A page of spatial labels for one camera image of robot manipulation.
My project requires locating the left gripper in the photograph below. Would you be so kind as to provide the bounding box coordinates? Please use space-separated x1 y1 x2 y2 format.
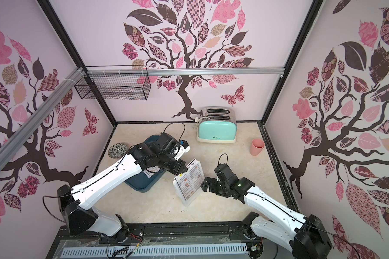
157 152 189 175

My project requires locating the clear acrylic menu holder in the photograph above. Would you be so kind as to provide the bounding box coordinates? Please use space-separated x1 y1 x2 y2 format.
172 158 205 207

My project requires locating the new menu sheet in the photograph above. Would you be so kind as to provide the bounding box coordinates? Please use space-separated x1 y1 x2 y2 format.
144 166 161 178

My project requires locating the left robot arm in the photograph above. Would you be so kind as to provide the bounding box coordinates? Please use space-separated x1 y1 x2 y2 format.
57 132 190 241

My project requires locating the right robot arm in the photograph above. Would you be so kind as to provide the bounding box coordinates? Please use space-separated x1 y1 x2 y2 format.
201 164 333 259

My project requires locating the teal plastic tray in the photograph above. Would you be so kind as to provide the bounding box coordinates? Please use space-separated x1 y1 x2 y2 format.
124 135 165 193

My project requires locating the mint green toaster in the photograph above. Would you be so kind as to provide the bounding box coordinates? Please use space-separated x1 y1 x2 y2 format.
196 106 237 144

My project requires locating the pink plastic cup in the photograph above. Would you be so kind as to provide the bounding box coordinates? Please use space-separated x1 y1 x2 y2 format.
250 139 265 156

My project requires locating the small patterned bowl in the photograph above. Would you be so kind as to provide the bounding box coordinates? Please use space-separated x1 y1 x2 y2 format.
108 142 128 159

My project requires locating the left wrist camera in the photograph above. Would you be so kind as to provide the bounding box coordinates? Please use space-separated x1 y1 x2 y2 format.
172 140 190 160

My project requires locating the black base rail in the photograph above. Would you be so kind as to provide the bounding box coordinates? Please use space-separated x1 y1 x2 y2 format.
47 213 294 259

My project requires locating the white slotted cable duct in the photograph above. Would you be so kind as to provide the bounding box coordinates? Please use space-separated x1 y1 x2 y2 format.
57 243 249 259

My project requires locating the black wire basket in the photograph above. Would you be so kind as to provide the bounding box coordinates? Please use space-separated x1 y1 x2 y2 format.
75 65 151 100

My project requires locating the aluminium rail back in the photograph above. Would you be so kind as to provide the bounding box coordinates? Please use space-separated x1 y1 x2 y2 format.
148 67 285 76

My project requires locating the aluminium rail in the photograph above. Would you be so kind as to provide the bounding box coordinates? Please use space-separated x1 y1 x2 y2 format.
0 68 84 172
148 67 285 76

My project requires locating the aluminium rail left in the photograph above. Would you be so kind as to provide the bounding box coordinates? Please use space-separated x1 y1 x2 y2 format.
0 68 84 172

